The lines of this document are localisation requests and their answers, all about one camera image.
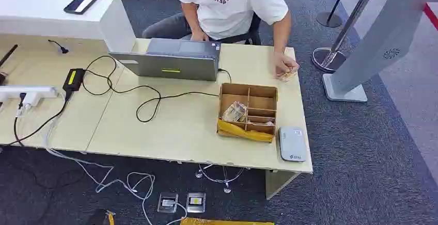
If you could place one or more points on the silver stanchion post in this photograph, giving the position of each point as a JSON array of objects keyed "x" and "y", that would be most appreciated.
[{"x": 328, "y": 61}]

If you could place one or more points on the grey white card reader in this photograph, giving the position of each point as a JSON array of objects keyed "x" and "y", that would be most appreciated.
[{"x": 292, "y": 145}]

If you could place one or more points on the person's left hand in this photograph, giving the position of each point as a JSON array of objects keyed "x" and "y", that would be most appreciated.
[{"x": 283, "y": 63}]

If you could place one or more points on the black stanchion post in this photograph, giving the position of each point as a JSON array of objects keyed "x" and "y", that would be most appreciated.
[{"x": 329, "y": 19}]

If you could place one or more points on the pale desk leg panel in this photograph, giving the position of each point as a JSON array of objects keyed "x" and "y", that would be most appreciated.
[{"x": 279, "y": 182}]

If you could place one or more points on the steel floor socket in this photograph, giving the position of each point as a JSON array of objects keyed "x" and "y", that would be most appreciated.
[
  {"x": 196, "y": 203},
  {"x": 167, "y": 203}
]

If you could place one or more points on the yellow tape strip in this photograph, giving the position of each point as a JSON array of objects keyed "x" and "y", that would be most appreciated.
[{"x": 239, "y": 133}]

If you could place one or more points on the wooden divided card box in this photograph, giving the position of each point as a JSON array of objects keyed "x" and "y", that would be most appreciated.
[{"x": 261, "y": 102}]

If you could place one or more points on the white counter block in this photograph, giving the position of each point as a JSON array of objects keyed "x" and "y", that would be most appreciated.
[{"x": 44, "y": 15}]

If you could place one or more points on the black rod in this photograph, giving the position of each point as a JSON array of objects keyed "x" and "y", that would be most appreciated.
[{"x": 8, "y": 55}]

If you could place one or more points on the grey laptop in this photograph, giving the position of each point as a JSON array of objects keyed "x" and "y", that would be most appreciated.
[{"x": 171, "y": 67}]

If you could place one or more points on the person's right hand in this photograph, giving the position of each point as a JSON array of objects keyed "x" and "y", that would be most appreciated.
[{"x": 199, "y": 36}]

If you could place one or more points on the person in white shirt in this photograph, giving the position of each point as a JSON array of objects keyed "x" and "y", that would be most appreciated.
[{"x": 232, "y": 8}]

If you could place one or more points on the stack of printed cards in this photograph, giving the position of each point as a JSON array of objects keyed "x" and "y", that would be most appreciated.
[{"x": 235, "y": 112}]

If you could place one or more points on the white power strip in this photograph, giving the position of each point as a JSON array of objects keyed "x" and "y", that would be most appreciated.
[{"x": 30, "y": 90}]

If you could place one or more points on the yellow flat package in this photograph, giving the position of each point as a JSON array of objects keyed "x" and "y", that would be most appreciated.
[{"x": 226, "y": 222}]

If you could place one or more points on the black power adapter yellow label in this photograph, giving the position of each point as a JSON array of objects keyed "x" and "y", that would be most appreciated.
[{"x": 73, "y": 79}]

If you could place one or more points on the white charger plug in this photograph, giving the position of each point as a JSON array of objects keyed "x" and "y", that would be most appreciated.
[{"x": 31, "y": 99}]

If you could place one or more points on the thin card pile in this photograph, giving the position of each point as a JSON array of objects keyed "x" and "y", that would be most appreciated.
[{"x": 265, "y": 123}]

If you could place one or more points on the white flat device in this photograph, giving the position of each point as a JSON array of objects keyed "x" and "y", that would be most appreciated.
[{"x": 90, "y": 0}]

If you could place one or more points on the black phone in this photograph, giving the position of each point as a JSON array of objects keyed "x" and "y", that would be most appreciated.
[{"x": 78, "y": 2}]

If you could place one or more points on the grey kiosk stand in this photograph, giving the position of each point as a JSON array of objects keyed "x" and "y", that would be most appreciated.
[{"x": 383, "y": 42}]

